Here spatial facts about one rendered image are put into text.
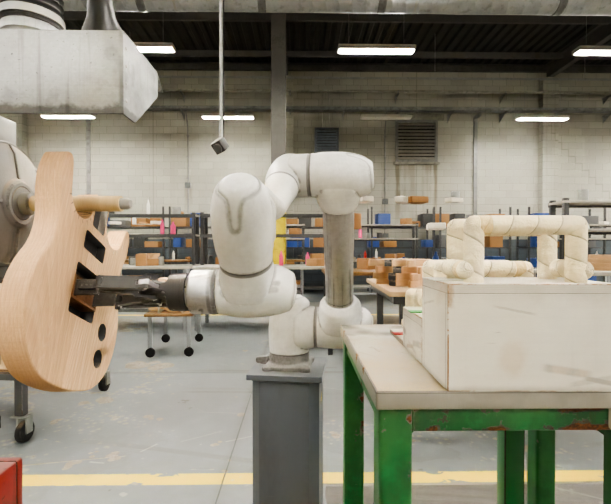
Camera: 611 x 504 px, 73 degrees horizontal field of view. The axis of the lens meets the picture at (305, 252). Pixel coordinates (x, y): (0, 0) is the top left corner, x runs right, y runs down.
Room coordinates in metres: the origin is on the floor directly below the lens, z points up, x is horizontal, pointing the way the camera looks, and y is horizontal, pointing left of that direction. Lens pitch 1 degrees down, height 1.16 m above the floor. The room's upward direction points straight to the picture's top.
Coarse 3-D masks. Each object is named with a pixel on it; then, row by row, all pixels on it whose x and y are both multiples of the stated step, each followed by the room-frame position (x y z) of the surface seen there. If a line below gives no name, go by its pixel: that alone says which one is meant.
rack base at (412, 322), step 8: (408, 312) 0.91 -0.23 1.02; (408, 320) 0.91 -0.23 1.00; (416, 320) 0.84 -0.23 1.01; (408, 328) 0.91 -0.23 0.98; (416, 328) 0.84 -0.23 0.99; (408, 336) 0.91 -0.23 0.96; (416, 336) 0.84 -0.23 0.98; (408, 344) 0.91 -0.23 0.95; (416, 344) 0.84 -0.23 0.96; (416, 352) 0.84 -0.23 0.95
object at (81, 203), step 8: (32, 200) 0.84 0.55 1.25; (80, 200) 0.84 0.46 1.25; (88, 200) 0.84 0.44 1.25; (96, 200) 0.84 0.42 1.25; (104, 200) 0.84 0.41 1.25; (112, 200) 0.84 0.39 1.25; (32, 208) 0.85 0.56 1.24; (80, 208) 0.85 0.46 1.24; (88, 208) 0.85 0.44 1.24; (96, 208) 0.85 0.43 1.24; (104, 208) 0.85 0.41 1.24; (112, 208) 0.85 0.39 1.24
